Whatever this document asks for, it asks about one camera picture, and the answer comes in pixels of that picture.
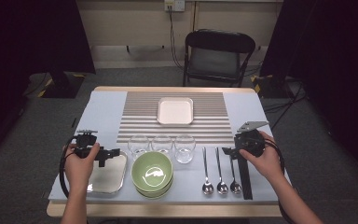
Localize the brown white striped placemat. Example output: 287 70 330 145
116 91 235 146

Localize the row of black chopsticks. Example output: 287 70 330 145
236 153 254 201

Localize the person's left hand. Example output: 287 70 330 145
63 142 102 190

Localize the white wall socket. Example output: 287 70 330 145
163 0 186 13

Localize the black floor cable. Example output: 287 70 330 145
262 78 307 132

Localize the black folding chair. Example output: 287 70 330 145
182 28 257 88

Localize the person's right hand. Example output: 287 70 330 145
239 130 285 185

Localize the hand-held gripper cable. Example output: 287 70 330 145
262 138 293 224
59 136 77 200

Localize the clear drinking glass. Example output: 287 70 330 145
127 133 151 161
151 133 174 155
173 133 197 165

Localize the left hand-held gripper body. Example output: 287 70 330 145
74 129 100 159

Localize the black wall socket cable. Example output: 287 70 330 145
167 5 186 71

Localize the silver metal spoon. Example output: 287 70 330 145
227 155 242 195
200 147 214 196
214 147 229 195

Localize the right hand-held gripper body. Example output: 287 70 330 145
233 120 269 158

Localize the black taped stand base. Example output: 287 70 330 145
251 74 293 100
38 72 86 100

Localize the dark curtain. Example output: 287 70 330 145
0 0 96 162
259 0 358 185

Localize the white square plate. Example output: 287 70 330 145
157 97 195 126
85 150 129 194

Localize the right hand-held gripper cable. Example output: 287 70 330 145
262 138 293 224

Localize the left hand-held gripper cable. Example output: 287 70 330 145
59 136 77 200

